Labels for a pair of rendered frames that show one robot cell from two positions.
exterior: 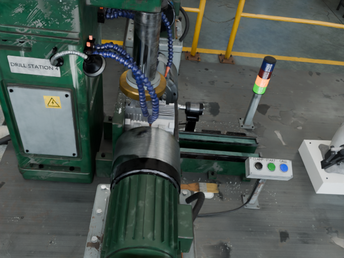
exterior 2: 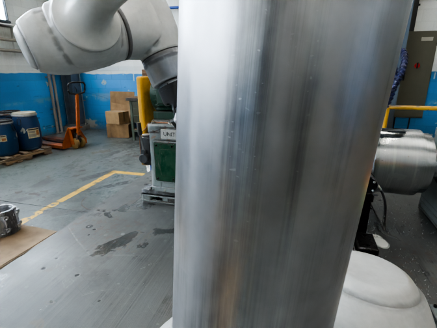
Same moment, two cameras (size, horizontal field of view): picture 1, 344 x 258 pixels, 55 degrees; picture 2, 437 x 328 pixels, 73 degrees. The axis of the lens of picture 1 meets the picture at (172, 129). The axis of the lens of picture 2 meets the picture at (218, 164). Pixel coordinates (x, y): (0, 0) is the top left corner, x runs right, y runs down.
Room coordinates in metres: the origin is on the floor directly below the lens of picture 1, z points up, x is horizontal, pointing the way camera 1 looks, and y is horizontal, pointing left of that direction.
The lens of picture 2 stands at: (1.11, -1.14, 1.37)
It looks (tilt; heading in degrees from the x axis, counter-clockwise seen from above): 17 degrees down; 113
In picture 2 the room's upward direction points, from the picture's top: straight up
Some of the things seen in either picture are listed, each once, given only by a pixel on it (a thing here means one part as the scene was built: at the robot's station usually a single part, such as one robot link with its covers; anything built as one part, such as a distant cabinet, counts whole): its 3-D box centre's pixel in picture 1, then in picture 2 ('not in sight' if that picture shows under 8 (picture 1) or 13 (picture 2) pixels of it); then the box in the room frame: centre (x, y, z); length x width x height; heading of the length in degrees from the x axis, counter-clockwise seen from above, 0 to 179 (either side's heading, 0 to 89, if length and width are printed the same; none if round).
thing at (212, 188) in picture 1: (196, 187); not in sight; (0.91, -0.15, 0.80); 0.21 x 0.05 x 0.01; 99
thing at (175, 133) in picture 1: (176, 122); not in sight; (1.08, -0.01, 1.01); 0.26 x 0.04 x 0.03; 7
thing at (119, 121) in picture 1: (112, 128); not in sight; (1.03, 0.25, 0.97); 0.30 x 0.11 x 0.34; 7
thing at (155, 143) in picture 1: (146, 177); not in sight; (0.74, 0.06, 1.04); 0.37 x 0.25 x 0.25; 7
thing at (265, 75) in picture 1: (265, 72); not in sight; (1.41, -0.40, 1.14); 0.06 x 0.06 x 0.04
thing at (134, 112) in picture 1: (141, 106); not in sight; (1.04, 0.14, 1.11); 0.12 x 0.11 x 0.07; 97
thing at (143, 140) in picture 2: not in sight; (147, 143); (0.32, -0.09, 1.07); 0.08 x 0.07 x 0.20; 97
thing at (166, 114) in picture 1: (149, 124); not in sight; (1.04, 0.10, 1.02); 0.20 x 0.19 x 0.19; 97
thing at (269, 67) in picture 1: (268, 64); not in sight; (1.41, -0.40, 1.19); 0.06 x 0.06 x 0.04
